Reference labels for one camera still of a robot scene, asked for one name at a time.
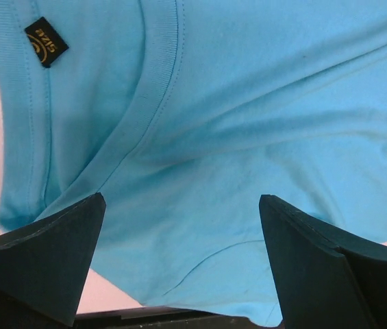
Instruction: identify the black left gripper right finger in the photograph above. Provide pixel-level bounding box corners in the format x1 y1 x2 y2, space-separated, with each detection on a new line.
259 195 387 329

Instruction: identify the cyan t shirt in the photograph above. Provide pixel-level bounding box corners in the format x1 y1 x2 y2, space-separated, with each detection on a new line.
0 1 387 326

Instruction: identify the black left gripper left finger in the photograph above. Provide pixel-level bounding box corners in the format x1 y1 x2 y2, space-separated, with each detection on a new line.
0 193 105 328

